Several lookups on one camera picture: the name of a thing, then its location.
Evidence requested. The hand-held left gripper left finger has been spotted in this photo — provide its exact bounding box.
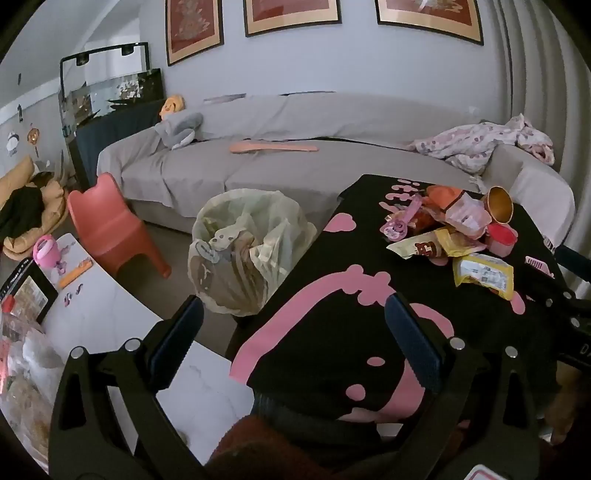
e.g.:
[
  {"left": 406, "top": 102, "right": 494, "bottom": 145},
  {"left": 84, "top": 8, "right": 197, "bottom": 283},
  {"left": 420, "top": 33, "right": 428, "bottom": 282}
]
[{"left": 48, "top": 294, "right": 208, "bottom": 480}]

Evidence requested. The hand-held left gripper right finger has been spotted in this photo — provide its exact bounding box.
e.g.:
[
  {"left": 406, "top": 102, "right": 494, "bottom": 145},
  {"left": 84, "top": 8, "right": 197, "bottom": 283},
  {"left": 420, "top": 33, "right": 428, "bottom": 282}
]
[{"left": 385, "top": 294, "right": 542, "bottom": 480}]

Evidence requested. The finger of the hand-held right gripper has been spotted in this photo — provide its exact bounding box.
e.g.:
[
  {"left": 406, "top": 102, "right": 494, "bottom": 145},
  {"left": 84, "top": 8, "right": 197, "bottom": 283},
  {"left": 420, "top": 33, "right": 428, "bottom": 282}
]
[
  {"left": 554, "top": 244, "right": 591, "bottom": 278},
  {"left": 524, "top": 277, "right": 591, "bottom": 329}
]

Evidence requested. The red plastic cup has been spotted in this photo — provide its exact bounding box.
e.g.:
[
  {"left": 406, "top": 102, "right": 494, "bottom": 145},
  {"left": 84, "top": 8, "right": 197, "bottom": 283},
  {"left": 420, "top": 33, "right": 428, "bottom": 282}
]
[{"left": 485, "top": 222, "right": 519, "bottom": 257}]

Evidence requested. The gold paper cup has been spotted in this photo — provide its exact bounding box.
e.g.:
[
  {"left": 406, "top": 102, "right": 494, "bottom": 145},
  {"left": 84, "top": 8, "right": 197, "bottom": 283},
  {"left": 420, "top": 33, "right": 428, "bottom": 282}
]
[{"left": 483, "top": 185, "right": 515, "bottom": 225}]

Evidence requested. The yellow red snack packet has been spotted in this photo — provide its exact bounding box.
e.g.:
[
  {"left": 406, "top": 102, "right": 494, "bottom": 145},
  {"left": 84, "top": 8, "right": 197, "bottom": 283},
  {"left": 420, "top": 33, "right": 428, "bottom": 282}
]
[{"left": 386, "top": 229, "right": 488, "bottom": 260}]

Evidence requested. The trash bin with plastic bag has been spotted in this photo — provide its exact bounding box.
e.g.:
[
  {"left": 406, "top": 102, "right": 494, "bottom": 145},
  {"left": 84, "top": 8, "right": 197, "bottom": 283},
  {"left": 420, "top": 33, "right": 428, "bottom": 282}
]
[{"left": 187, "top": 188, "right": 319, "bottom": 317}]

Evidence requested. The pink white wrapper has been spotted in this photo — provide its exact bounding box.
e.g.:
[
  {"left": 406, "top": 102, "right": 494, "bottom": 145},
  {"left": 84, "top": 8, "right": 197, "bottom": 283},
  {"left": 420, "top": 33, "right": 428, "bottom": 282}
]
[{"left": 443, "top": 193, "right": 492, "bottom": 239}]

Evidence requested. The pink toy wrapper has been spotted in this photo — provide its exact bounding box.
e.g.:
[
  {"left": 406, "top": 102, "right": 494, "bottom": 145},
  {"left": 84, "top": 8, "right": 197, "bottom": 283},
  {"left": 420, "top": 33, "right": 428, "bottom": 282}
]
[{"left": 379, "top": 196, "right": 423, "bottom": 241}]

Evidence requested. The orange package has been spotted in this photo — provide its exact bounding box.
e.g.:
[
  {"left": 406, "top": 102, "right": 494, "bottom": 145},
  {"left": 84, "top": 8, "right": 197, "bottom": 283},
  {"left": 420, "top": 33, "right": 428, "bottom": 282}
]
[{"left": 422, "top": 185, "right": 465, "bottom": 214}]

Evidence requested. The pink comb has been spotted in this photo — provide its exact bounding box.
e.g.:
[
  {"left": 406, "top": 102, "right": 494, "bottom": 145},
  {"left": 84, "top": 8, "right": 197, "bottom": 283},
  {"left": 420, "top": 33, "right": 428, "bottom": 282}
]
[{"left": 524, "top": 256, "right": 556, "bottom": 279}]

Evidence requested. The white marble table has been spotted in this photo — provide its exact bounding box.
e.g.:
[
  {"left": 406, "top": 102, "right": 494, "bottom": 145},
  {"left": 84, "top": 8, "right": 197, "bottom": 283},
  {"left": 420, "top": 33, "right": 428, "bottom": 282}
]
[{"left": 0, "top": 232, "right": 254, "bottom": 476}]

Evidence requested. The black pink printed tablecloth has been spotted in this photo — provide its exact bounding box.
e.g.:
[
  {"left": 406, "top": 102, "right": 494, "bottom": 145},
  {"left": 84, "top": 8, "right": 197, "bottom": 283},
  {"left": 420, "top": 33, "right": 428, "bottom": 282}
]
[{"left": 225, "top": 174, "right": 583, "bottom": 422}]

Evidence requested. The red child chair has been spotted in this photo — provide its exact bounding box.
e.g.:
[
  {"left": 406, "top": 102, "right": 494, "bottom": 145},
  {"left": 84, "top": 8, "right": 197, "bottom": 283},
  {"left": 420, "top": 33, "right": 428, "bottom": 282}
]
[{"left": 67, "top": 172, "right": 172, "bottom": 280}]

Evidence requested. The brown fuzzy clothing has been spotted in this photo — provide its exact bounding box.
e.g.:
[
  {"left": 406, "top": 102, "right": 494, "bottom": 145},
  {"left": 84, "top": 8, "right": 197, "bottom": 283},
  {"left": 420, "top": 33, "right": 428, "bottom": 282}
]
[{"left": 205, "top": 414, "right": 319, "bottom": 480}]

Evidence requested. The pink floral blanket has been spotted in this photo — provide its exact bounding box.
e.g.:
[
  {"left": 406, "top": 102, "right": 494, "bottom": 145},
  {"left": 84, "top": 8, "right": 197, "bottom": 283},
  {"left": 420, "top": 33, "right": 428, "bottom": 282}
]
[{"left": 406, "top": 113, "right": 556, "bottom": 175}]

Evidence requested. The black framed tablet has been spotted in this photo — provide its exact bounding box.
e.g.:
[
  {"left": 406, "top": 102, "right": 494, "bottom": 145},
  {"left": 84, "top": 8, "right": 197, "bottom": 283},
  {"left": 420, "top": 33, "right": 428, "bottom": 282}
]
[{"left": 0, "top": 258, "right": 59, "bottom": 325}]

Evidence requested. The pink toy cup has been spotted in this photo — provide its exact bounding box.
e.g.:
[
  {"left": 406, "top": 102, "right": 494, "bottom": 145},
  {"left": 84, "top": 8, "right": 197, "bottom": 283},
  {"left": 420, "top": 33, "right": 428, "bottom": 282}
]
[{"left": 32, "top": 234, "right": 65, "bottom": 271}]

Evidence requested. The clear plastic food bag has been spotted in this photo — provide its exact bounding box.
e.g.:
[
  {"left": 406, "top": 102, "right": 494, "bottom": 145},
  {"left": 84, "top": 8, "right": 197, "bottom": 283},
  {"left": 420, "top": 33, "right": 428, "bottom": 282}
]
[{"left": 0, "top": 295, "right": 63, "bottom": 467}]

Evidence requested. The orange pet bed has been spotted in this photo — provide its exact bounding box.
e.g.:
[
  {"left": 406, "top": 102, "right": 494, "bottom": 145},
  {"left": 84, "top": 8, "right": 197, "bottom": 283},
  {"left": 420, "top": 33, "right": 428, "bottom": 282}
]
[{"left": 0, "top": 156, "right": 70, "bottom": 260}]

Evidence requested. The grey curtain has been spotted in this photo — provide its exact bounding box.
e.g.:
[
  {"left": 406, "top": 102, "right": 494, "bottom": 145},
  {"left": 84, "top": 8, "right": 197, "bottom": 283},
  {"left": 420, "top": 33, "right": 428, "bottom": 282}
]
[{"left": 485, "top": 0, "right": 591, "bottom": 259}]

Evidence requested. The black cloth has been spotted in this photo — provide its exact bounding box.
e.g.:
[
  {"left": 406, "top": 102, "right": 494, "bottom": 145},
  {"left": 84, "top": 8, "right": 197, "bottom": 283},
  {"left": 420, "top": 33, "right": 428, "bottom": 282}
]
[{"left": 0, "top": 172, "right": 55, "bottom": 240}]

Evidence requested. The grey sofa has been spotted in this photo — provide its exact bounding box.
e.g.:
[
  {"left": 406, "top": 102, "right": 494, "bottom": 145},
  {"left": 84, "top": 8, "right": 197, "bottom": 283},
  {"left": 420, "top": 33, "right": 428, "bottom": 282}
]
[{"left": 96, "top": 91, "right": 576, "bottom": 261}]

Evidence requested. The grey plush toy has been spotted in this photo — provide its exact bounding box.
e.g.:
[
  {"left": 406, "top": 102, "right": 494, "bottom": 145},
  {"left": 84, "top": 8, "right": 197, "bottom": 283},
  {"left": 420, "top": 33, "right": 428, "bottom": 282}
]
[{"left": 154, "top": 112, "right": 204, "bottom": 151}]

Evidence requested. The dark cabinet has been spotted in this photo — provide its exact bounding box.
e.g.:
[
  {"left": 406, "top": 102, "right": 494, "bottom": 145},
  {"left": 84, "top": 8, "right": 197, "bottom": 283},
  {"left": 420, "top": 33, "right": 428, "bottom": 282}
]
[{"left": 69, "top": 98, "right": 164, "bottom": 191}]

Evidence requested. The pink flat paddle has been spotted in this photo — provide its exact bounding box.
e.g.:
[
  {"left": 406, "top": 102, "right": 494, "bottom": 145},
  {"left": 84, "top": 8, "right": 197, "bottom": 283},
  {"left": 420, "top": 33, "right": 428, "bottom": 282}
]
[{"left": 230, "top": 142, "right": 319, "bottom": 155}]

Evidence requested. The orange plush toy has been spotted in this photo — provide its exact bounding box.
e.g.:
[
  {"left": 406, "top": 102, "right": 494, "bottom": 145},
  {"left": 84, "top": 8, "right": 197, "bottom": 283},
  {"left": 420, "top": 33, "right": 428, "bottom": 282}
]
[{"left": 160, "top": 95, "right": 185, "bottom": 121}]

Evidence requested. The glass fish tank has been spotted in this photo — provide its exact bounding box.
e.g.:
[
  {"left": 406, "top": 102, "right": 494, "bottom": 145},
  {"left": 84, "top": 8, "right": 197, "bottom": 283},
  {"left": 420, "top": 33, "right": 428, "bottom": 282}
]
[{"left": 58, "top": 42, "right": 166, "bottom": 136}]

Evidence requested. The red framed wall picture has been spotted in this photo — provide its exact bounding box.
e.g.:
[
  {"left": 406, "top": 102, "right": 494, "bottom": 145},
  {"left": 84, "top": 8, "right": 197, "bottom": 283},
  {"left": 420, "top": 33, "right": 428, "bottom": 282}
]
[
  {"left": 165, "top": 0, "right": 225, "bottom": 67},
  {"left": 375, "top": 0, "right": 485, "bottom": 46},
  {"left": 243, "top": 0, "right": 343, "bottom": 38}
]

